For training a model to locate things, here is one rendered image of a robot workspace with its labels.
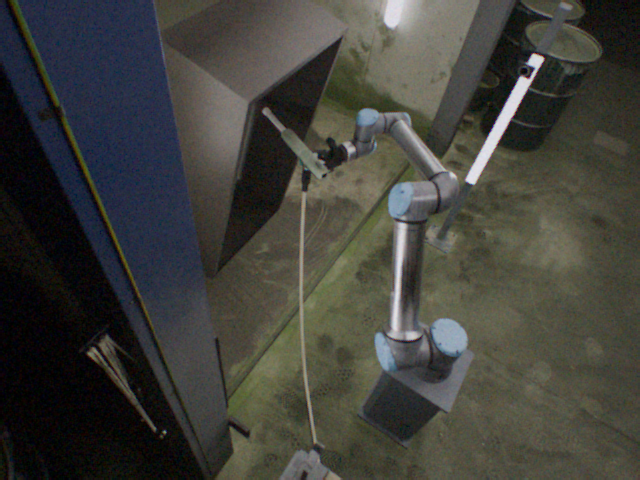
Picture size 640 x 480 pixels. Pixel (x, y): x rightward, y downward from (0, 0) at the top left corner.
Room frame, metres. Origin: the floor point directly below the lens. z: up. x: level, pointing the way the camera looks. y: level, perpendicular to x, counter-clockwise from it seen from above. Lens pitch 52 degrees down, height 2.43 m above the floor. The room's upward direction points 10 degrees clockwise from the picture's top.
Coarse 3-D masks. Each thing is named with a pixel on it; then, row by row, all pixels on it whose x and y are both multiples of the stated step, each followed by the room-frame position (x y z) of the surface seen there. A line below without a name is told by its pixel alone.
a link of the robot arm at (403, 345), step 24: (408, 192) 1.06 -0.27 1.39; (432, 192) 1.08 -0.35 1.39; (408, 216) 1.02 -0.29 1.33; (408, 240) 0.97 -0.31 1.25; (408, 264) 0.93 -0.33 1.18; (408, 288) 0.88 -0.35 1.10; (408, 312) 0.83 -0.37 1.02; (384, 336) 0.79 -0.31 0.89; (408, 336) 0.77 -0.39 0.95; (384, 360) 0.71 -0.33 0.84; (408, 360) 0.72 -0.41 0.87
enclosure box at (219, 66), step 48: (240, 0) 1.51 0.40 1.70; (288, 0) 1.61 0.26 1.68; (192, 48) 1.19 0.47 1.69; (240, 48) 1.27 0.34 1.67; (288, 48) 1.36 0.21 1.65; (336, 48) 1.62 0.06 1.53; (192, 96) 1.14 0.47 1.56; (240, 96) 1.07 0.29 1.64; (288, 96) 1.70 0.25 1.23; (192, 144) 1.15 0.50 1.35; (240, 144) 1.07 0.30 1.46; (192, 192) 1.17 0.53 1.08; (240, 192) 1.72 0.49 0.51; (240, 240) 1.41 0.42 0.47
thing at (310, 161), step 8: (264, 112) 1.65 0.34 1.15; (272, 120) 1.60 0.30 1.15; (280, 128) 1.56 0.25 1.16; (288, 128) 1.55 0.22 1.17; (288, 136) 1.50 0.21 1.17; (296, 136) 1.50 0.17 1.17; (288, 144) 1.48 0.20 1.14; (296, 144) 1.45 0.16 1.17; (304, 144) 1.47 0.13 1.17; (296, 152) 1.43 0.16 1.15; (304, 152) 1.41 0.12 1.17; (304, 160) 1.38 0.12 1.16; (312, 160) 1.37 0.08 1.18; (304, 168) 1.38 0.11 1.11; (312, 168) 1.34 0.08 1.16; (320, 168) 1.33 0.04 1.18; (304, 176) 1.38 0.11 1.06; (320, 176) 1.30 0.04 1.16; (304, 184) 1.38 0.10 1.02
